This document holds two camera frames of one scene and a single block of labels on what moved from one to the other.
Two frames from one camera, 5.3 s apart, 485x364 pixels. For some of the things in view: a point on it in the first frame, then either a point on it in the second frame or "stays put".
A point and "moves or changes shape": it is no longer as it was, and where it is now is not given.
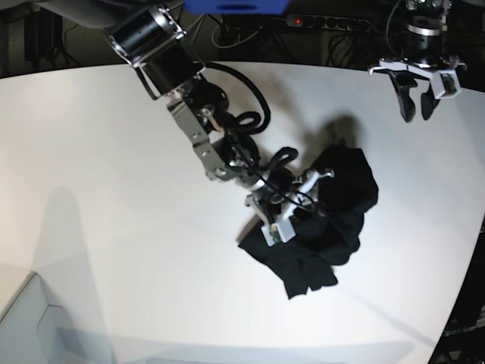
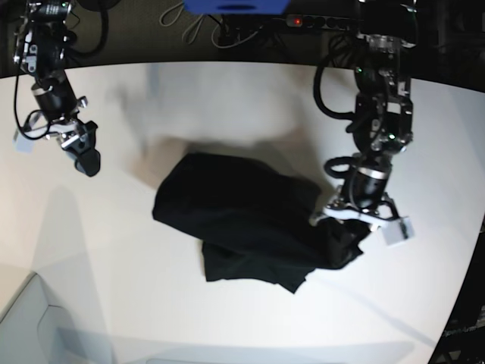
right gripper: x=281 y=211 to x=374 y=214
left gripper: x=403 y=81 to x=61 y=120
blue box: x=236 y=7 stays put
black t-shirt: x=328 y=233 moves or changes shape
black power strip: x=336 y=23 stays put
